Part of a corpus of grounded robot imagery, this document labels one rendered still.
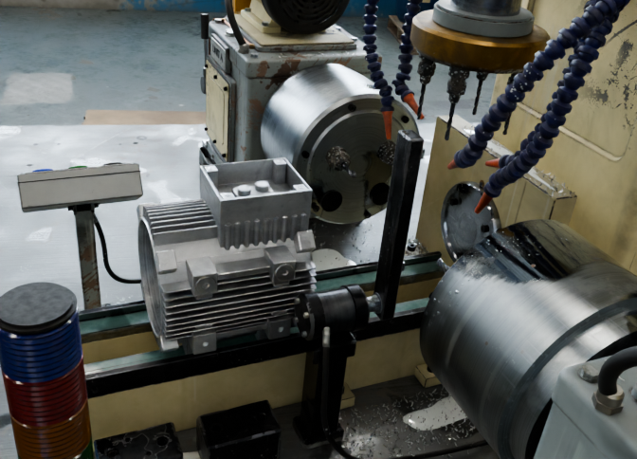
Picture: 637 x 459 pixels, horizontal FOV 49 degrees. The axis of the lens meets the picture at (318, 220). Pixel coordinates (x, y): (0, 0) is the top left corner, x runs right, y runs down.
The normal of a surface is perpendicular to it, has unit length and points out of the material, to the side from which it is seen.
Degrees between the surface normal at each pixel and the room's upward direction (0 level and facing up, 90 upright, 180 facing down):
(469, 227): 90
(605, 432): 90
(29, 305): 0
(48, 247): 0
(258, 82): 90
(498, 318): 54
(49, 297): 0
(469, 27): 90
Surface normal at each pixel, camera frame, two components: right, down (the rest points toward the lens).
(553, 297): -0.36, -0.70
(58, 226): 0.08, -0.87
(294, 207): 0.39, 0.48
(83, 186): 0.37, -0.07
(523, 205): -0.92, 0.12
